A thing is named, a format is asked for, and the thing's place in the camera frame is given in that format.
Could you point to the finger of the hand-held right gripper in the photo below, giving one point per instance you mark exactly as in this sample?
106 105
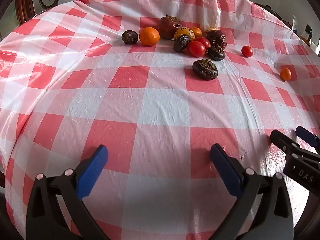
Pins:
282 140
307 136

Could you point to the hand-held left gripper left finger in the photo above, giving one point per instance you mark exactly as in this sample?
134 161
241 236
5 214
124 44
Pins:
93 166

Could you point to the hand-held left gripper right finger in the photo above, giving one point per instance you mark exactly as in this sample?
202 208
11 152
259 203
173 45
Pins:
225 170

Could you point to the small dark round passion fruit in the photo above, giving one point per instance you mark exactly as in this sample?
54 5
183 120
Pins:
129 37

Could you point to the yellow passion fruit brown scar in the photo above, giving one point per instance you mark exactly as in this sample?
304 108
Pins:
184 32

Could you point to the small orange mandarin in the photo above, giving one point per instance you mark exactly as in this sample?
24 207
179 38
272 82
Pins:
197 31
285 74

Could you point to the red white checkered plastic tablecloth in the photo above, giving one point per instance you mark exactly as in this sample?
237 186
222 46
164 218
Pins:
160 110

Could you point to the small red cherry tomato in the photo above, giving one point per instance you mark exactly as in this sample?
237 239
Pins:
247 51

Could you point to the large dark mushroom front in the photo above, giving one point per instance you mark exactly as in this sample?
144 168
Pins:
205 70

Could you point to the dark mushroom by tomatoes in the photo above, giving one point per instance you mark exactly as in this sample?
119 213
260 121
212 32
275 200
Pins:
217 53

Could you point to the white paper card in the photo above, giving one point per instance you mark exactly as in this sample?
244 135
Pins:
295 23

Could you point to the reddish clay pot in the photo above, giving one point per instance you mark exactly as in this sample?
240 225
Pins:
287 24

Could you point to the dark red wrinkled passion fruit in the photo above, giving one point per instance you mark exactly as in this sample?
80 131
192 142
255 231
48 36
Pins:
217 38

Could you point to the large orange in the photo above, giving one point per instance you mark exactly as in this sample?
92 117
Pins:
149 36

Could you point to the large reddish brown wrinkled fruit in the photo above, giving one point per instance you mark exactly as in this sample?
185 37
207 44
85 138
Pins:
168 27

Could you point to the brown wooden cabinet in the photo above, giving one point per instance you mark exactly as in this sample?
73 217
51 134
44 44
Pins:
25 5

